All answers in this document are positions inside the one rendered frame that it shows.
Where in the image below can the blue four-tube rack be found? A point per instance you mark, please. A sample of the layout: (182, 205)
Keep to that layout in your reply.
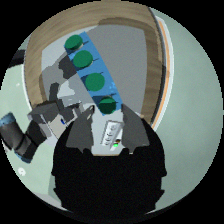
(97, 66)

